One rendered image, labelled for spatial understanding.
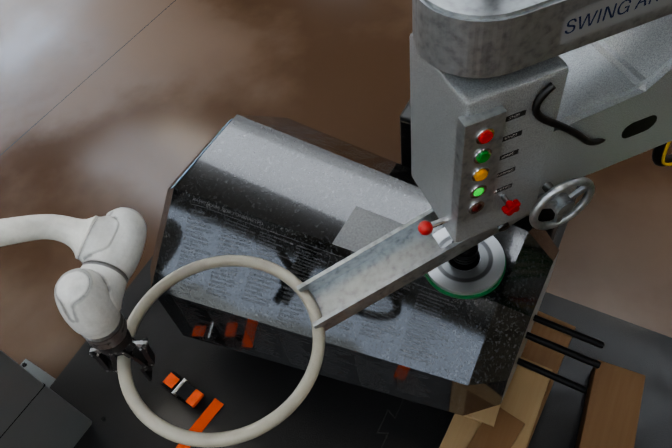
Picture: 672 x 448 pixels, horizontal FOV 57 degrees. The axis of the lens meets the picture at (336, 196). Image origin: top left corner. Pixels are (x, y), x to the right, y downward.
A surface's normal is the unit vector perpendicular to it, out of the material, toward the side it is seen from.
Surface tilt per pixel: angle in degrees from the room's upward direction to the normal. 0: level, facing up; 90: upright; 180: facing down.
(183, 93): 0
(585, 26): 90
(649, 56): 40
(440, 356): 45
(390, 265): 16
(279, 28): 0
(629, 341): 0
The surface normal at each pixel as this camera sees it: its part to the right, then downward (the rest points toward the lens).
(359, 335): -0.38, 0.09
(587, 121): 0.37, 0.71
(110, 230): 0.31, -0.59
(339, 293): -0.35, -0.49
